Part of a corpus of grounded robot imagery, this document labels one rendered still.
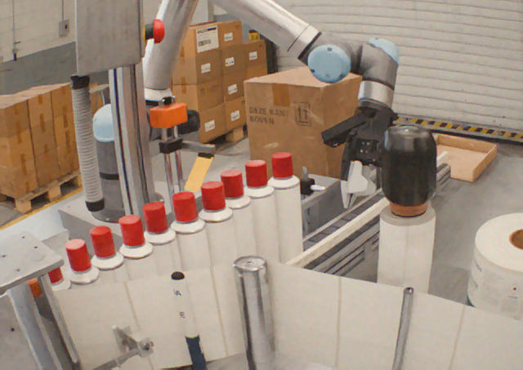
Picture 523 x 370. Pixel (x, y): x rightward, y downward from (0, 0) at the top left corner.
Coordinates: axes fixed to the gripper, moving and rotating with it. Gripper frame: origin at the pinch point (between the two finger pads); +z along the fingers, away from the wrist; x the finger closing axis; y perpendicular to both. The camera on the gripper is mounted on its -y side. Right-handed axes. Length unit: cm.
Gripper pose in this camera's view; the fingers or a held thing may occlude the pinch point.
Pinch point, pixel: (345, 201)
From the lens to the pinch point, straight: 113.5
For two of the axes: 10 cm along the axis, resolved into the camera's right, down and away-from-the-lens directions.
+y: 7.5, 1.5, -6.4
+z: -2.5, 9.6, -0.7
